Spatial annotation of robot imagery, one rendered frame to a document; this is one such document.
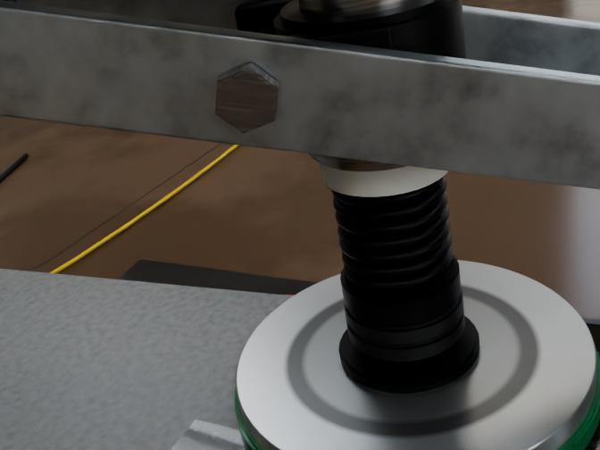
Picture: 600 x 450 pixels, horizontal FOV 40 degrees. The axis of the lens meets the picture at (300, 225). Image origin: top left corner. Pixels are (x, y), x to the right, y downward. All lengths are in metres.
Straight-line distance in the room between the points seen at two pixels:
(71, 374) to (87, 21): 0.31
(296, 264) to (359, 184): 1.95
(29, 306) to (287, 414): 0.30
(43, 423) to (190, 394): 0.10
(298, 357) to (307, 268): 1.82
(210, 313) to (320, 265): 1.72
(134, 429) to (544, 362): 0.25
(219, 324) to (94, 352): 0.09
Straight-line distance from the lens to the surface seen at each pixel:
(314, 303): 0.56
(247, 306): 0.62
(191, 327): 0.61
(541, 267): 2.23
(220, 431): 0.51
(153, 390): 0.56
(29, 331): 0.67
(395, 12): 0.38
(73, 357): 0.62
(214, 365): 0.57
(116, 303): 0.67
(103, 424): 0.55
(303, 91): 0.36
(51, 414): 0.58
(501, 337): 0.51
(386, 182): 0.41
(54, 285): 0.73
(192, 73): 0.36
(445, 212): 0.45
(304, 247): 2.44
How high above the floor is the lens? 1.17
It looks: 27 degrees down
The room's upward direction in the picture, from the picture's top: 11 degrees counter-clockwise
